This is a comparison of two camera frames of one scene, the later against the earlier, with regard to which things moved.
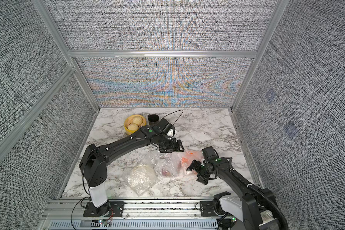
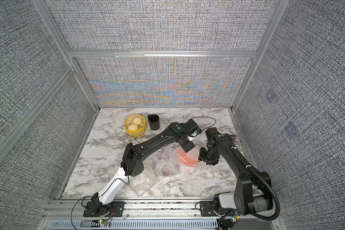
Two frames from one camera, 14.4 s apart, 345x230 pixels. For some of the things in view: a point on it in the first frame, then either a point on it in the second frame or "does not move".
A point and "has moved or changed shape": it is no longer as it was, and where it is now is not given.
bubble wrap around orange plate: x=185 y=159 has moved or changed shape
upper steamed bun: x=137 y=120 does not move
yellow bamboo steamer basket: x=132 y=122 does not move
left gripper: x=173 y=148 -> x=189 y=147
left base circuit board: x=102 y=222 does not move
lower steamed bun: x=133 y=127 does not move
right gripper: x=202 y=178 -> x=201 y=155
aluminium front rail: x=64 y=209 does not move
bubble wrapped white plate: x=140 y=178 does not move
